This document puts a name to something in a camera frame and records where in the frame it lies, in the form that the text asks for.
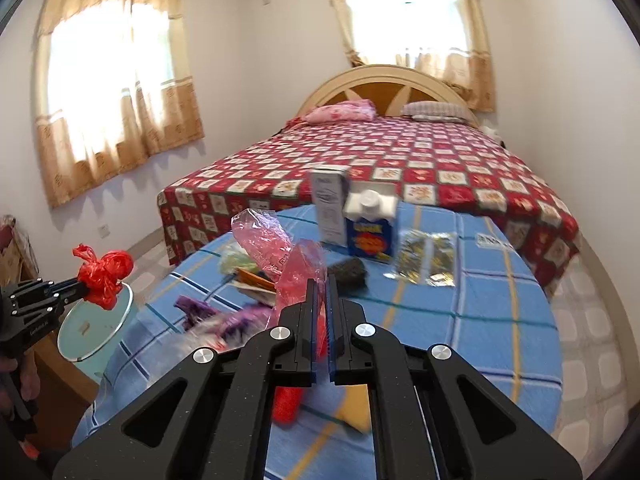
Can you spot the purple snack wrapper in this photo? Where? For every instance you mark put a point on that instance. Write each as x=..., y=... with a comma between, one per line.
x=240, y=325

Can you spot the blue carton with white cap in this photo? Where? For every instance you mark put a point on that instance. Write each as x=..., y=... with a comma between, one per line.
x=370, y=235

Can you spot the narrow beige curtain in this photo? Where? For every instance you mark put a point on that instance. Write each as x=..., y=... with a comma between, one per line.
x=475, y=60

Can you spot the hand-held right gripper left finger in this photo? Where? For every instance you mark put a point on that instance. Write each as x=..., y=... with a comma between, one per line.
x=312, y=332

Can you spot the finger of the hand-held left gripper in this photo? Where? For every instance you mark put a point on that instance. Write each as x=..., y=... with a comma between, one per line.
x=60, y=302
x=50, y=286

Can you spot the teal round metal bin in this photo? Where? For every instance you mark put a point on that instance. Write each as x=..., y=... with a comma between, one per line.
x=95, y=330

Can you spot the wide beige curtain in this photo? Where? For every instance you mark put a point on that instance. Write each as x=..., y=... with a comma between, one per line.
x=165, y=110

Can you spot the red mesh net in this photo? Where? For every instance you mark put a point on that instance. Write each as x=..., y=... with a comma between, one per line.
x=286, y=405

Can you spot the orange snack packet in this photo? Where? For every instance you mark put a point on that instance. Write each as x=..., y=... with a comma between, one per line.
x=252, y=280

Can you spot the pink plastic bag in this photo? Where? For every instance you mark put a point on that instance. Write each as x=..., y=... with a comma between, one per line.
x=265, y=240

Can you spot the red plastic bag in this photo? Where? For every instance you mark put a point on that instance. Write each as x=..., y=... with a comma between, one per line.
x=105, y=275

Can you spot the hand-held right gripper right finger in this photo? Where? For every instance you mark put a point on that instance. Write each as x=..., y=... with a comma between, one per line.
x=331, y=332

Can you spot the bed with red quilt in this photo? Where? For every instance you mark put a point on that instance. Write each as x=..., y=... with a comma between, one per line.
x=400, y=160

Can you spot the white wall socket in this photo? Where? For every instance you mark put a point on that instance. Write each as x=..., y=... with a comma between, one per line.
x=103, y=230

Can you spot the pink pillow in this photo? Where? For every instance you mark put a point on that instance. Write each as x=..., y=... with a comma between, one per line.
x=340, y=111

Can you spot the tall white carton box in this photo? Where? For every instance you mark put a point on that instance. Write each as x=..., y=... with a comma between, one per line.
x=327, y=205

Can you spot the wooden cabinet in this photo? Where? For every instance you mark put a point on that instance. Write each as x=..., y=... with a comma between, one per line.
x=60, y=375

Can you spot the green crumpled wrapper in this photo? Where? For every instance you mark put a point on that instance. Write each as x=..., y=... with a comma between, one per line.
x=237, y=260

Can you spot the cream wooden headboard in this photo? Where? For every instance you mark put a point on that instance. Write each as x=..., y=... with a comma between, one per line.
x=390, y=85

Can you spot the black scouring pad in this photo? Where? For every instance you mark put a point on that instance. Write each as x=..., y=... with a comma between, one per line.
x=347, y=275

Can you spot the blue plaid tablecloth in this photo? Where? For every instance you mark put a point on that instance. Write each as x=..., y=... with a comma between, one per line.
x=475, y=335

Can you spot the clear packet with gold contents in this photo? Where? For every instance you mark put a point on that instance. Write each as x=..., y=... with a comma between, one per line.
x=425, y=260

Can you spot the striped pillow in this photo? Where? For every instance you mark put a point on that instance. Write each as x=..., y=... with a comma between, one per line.
x=435, y=110

